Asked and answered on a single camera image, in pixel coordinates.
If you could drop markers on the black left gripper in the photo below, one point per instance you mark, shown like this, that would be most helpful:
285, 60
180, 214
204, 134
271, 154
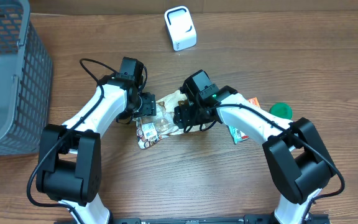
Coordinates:
148, 104

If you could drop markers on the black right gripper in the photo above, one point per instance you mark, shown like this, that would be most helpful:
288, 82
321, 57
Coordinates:
186, 117

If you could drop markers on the brown clear snack bag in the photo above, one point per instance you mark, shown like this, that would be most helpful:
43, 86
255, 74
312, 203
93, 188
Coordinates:
152, 129

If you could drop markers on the teal snack packet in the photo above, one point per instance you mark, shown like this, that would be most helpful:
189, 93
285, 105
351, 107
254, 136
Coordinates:
236, 134

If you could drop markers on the orange small carton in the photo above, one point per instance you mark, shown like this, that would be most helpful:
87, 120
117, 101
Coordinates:
254, 101

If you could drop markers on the green lid jar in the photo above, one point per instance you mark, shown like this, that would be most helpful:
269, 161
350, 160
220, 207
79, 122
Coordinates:
281, 110

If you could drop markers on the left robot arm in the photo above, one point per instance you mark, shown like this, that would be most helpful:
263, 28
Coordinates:
68, 173

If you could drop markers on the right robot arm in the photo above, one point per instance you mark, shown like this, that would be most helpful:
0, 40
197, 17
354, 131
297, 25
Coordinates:
298, 161

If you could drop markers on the white barcode scanner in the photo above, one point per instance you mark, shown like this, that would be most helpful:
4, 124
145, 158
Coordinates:
181, 28

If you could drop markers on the grey plastic mesh basket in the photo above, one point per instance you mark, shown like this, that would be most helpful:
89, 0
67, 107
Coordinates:
26, 74

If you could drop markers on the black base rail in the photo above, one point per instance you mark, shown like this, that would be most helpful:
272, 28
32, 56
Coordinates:
191, 221

